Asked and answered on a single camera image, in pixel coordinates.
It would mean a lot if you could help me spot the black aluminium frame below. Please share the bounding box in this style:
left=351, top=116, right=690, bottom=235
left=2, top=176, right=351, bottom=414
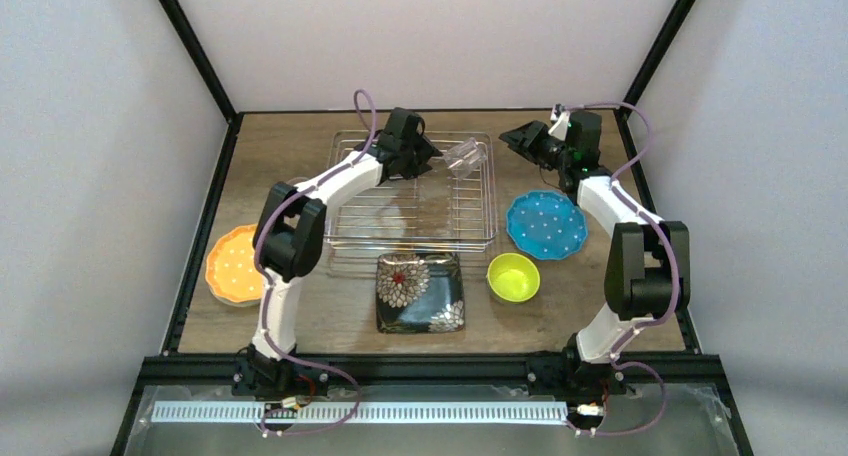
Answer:
left=111, top=0, right=753, bottom=455

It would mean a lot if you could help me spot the clear plastic cup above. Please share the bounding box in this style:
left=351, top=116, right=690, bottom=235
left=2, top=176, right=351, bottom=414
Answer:
left=443, top=137, right=488, bottom=180

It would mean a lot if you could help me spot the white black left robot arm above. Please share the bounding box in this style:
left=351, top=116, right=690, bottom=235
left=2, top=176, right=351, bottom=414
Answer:
left=247, top=107, right=441, bottom=391

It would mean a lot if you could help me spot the metal wire dish rack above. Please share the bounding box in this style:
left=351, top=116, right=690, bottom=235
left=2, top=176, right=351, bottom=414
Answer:
left=325, top=131, right=498, bottom=252

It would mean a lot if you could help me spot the white slotted cable duct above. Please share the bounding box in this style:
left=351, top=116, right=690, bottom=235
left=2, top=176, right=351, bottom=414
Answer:
left=146, top=401, right=568, bottom=425

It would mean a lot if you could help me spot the black floral square plate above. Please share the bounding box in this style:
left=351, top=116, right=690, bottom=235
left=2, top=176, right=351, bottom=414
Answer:
left=375, top=252, right=466, bottom=334

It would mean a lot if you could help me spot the yellow green bowl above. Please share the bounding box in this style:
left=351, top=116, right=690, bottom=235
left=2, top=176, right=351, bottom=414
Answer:
left=486, top=253, right=541, bottom=304

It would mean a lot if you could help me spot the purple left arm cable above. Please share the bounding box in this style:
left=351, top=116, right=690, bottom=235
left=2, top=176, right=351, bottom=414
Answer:
left=252, top=88, right=379, bottom=439

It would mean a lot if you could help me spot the blue polka dot plate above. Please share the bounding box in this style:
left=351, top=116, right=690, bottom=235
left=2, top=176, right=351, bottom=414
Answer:
left=505, top=190, right=589, bottom=261

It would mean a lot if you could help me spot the orange polka dot plate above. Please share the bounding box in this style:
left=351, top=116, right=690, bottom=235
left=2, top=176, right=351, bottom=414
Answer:
left=204, top=224, right=263, bottom=307

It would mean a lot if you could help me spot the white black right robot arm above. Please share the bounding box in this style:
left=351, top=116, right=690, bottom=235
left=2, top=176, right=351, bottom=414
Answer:
left=499, top=109, right=691, bottom=365

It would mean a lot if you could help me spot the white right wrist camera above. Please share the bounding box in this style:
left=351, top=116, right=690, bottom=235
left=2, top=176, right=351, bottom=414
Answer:
left=548, top=104, right=571, bottom=142

